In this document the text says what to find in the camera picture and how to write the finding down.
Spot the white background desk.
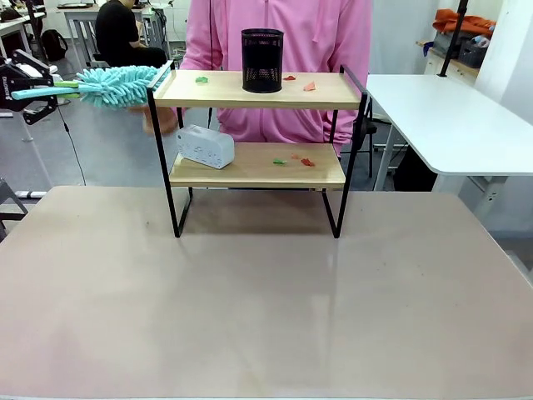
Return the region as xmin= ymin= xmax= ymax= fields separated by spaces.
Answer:
xmin=56 ymin=2 xmax=103 ymax=70

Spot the orange jacket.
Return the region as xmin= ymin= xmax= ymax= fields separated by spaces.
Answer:
xmin=431 ymin=7 xmax=497 ymax=38

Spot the teal microfiber duster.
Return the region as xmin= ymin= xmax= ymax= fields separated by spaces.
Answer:
xmin=10 ymin=64 xmax=168 ymax=111

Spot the gray chair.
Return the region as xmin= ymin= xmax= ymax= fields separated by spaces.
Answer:
xmin=0 ymin=177 xmax=29 ymax=243

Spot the person's right hand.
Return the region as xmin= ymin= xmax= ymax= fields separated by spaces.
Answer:
xmin=127 ymin=106 xmax=179 ymax=136

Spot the seated person in black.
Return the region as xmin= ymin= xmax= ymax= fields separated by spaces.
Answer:
xmin=94 ymin=0 xmax=168 ymax=70

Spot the person in pink hoodie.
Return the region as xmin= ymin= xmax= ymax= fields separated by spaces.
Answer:
xmin=178 ymin=0 xmax=372 ymax=158

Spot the two-tier wooden metal shelf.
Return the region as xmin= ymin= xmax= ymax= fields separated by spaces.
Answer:
xmin=145 ymin=59 xmax=370 ymax=240

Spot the thin black cable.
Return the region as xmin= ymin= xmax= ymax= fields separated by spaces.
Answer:
xmin=56 ymin=106 xmax=87 ymax=187

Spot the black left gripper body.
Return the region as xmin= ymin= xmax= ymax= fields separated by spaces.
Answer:
xmin=0 ymin=62 xmax=26 ymax=112

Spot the white side table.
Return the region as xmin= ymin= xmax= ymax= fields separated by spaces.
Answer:
xmin=365 ymin=73 xmax=533 ymax=209

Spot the black mesh pen holder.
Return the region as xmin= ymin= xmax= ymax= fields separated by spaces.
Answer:
xmin=241 ymin=27 xmax=286 ymax=94

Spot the black backpack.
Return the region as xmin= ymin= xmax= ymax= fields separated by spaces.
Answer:
xmin=40 ymin=28 xmax=69 ymax=63

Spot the black plastic crate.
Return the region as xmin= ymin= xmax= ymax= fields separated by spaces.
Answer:
xmin=456 ymin=37 xmax=489 ymax=68

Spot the black stand pole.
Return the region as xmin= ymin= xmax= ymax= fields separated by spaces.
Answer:
xmin=436 ymin=0 xmax=468 ymax=79

